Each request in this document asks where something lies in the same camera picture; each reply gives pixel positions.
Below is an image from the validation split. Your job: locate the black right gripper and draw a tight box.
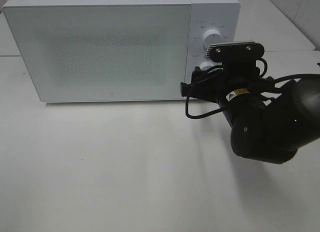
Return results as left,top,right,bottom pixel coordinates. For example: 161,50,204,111
180,66,275,110

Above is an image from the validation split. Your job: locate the white microwave knob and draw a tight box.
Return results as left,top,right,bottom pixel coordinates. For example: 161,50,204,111
199,61,214,71
202,28,222,49

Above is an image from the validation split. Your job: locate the white microwave door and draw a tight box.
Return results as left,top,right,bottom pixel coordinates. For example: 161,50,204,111
4,5,190,103

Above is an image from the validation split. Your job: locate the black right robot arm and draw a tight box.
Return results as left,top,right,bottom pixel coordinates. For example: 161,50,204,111
180,66,320,164

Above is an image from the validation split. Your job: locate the white microwave oven body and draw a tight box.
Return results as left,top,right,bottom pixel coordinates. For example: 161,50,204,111
1,0,241,104

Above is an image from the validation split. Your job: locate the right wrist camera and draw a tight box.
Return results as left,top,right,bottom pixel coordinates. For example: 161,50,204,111
205,41,268,78

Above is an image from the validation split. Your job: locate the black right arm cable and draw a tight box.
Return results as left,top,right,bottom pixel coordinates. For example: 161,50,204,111
184,57,301,120

